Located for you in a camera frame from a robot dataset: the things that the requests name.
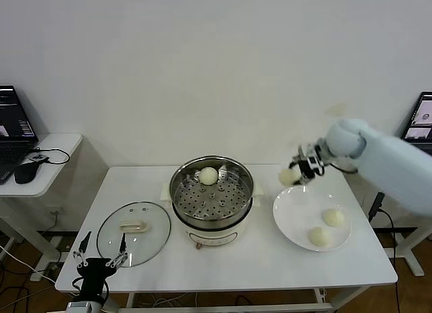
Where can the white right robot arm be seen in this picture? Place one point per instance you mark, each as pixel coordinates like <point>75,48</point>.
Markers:
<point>388,158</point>

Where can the white side desk with strip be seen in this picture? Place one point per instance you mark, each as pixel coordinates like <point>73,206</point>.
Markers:
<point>413,255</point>

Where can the round white plate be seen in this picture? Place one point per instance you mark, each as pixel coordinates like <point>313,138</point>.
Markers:
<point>297,215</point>

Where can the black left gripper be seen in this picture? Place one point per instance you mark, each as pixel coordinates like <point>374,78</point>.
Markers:
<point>96,274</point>

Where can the white side desk with mouse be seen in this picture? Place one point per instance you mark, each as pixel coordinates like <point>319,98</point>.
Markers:
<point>54,147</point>

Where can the white steamed baozi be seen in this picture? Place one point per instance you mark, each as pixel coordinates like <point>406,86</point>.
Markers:
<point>320,238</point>
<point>207,176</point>
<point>286,177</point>
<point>333,218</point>

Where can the grey laptop with bright windows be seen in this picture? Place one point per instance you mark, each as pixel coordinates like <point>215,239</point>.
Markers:
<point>420,120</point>

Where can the white table frame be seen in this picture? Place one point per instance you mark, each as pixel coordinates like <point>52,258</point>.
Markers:
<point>219,307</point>

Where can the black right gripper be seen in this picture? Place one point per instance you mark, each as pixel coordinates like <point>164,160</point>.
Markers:
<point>319,159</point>

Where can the cream electric cooking pot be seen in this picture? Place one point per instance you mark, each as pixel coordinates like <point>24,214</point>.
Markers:
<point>216,233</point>

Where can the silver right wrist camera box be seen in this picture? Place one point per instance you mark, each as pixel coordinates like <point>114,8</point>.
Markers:
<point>312,162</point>

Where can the stainless steel steamer basket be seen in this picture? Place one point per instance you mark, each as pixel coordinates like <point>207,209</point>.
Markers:
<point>216,205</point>

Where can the white floor power strip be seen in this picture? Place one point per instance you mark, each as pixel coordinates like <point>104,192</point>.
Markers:
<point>40,276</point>

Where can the white wall socket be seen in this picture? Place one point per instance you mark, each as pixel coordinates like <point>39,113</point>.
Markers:
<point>58,212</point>

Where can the black computer mouse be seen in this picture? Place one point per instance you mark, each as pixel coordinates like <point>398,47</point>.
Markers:
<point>27,173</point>

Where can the black laptop with dark screen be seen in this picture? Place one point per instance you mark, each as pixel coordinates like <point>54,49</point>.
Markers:
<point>13,124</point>

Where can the round glass pot lid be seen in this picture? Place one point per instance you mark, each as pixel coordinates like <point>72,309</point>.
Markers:
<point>135,238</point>

